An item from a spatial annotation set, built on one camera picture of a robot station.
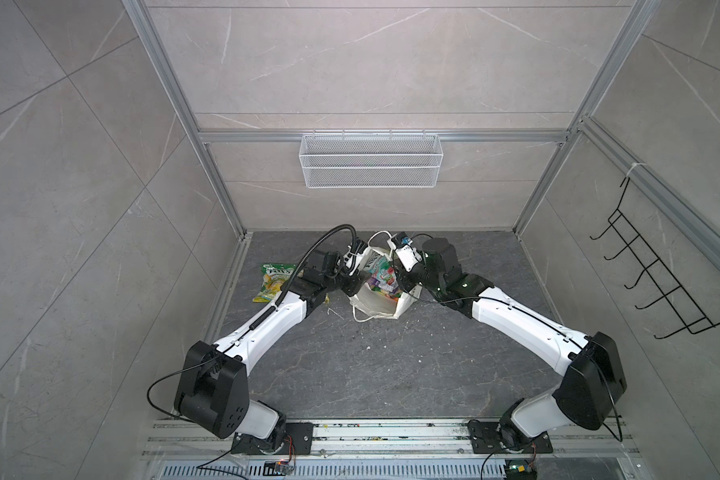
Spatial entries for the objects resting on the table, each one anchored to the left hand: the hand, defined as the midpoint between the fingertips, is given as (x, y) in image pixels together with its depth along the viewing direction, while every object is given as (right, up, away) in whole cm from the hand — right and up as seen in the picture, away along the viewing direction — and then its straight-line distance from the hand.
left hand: (364, 262), depth 83 cm
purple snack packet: (+6, -6, +10) cm, 13 cm away
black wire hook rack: (+68, -8, -19) cm, 71 cm away
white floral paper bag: (+2, -13, +7) cm, 15 cm away
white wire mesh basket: (+2, +35, +18) cm, 39 cm away
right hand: (+8, +1, -2) cm, 8 cm away
